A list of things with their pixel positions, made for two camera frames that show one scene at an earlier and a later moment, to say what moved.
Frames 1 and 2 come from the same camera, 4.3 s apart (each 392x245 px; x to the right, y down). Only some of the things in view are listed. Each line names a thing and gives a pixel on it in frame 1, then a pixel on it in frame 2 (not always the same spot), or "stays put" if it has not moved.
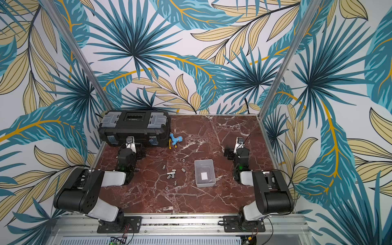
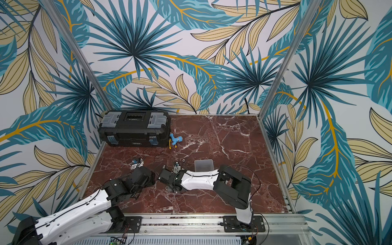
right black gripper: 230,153 -> 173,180
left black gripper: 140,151 -> 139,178
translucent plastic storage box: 204,172 stays put
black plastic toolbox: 151,127 stays put
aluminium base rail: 87,225 stays put
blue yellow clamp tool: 174,140 stays put
